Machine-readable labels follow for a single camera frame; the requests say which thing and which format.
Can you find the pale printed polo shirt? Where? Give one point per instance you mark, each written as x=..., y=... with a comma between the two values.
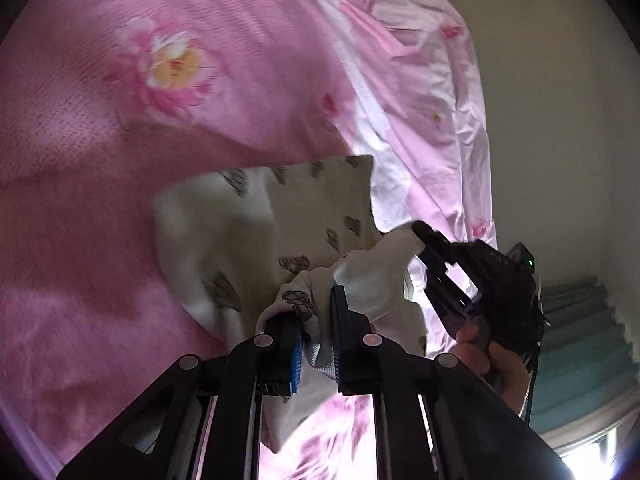
x=225, y=240

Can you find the pink textured bed sheet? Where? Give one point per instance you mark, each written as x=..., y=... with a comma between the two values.
x=125, y=135

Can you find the teal pleated curtain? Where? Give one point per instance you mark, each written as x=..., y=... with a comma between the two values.
x=575, y=350

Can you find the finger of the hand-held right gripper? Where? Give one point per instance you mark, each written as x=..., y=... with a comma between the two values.
x=447, y=292
x=440, y=242

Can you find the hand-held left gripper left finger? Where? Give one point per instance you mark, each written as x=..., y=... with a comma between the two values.
x=285, y=355

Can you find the person's right hand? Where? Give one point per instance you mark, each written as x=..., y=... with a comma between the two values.
x=500, y=370

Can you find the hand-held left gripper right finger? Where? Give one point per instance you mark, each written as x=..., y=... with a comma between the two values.
x=345, y=350

